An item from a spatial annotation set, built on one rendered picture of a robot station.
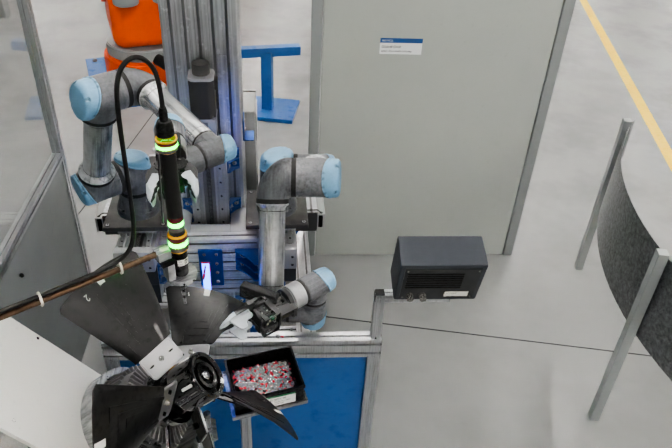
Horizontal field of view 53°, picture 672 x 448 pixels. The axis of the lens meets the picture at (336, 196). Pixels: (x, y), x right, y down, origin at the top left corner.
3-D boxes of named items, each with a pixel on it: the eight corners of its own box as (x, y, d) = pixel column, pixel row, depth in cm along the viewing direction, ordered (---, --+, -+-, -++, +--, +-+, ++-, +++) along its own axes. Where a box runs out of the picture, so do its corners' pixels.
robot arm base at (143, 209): (121, 196, 247) (117, 174, 242) (163, 196, 249) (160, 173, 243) (114, 221, 235) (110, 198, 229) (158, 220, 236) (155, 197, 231)
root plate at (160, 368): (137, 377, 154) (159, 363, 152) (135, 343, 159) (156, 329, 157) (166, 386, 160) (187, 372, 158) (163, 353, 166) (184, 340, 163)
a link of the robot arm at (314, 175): (293, 152, 243) (291, 157, 189) (334, 153, 244) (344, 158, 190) (293, 185, 244) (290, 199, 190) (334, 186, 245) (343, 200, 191)
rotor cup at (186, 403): (149, 419, 153) (191, 395, 149) (145, 362, 162) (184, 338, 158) (194, 430, 163) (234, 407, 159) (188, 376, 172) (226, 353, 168)
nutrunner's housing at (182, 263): (179, 292, 152) (157, 113, 126) (171, 282, 155) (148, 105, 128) (194, 285, 154) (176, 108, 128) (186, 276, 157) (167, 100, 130)
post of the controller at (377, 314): (371, 339, 219) (375, 295, 208) (370, 332, 221) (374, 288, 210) (380, 339, 219) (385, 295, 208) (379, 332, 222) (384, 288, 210)
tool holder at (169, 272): (167, 294, 148) (162, 260, 142) (153, 277, 152) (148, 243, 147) (203, 278, 153) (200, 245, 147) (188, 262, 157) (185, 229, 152)
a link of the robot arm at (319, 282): (337, 295, 196) (339, 274, 191) (308, 312, 190) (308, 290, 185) (320, 281, 201) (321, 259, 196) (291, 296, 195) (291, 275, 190)
